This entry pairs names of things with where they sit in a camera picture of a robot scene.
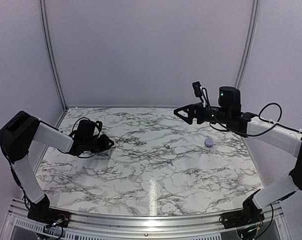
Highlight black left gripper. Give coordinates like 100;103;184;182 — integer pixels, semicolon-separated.
84;134;114;154

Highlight aluminium front frame rail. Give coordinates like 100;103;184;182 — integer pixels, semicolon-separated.
0;199;291;240

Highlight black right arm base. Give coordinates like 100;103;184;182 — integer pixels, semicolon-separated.
219;190;265;229

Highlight aluminium corner post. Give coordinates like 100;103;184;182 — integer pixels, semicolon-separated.
39;0;68;112
232;0;260;89

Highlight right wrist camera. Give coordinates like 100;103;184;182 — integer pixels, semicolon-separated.
192;81;208;107

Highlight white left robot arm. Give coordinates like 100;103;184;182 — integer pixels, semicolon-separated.
0;110;115;204

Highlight left aluminium corner post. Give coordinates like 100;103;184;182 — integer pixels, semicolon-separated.
39;0;68;112

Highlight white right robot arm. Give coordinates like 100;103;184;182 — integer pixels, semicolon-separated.
174;82;302;224

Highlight lavender round charging case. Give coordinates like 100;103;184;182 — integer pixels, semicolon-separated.
204;138;214;148

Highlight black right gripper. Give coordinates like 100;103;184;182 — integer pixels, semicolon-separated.
174;102;231;125

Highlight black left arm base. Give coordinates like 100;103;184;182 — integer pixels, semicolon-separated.
24;195;70;228

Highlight right aluminium corner post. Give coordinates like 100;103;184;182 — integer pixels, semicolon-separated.
232;0;260;89

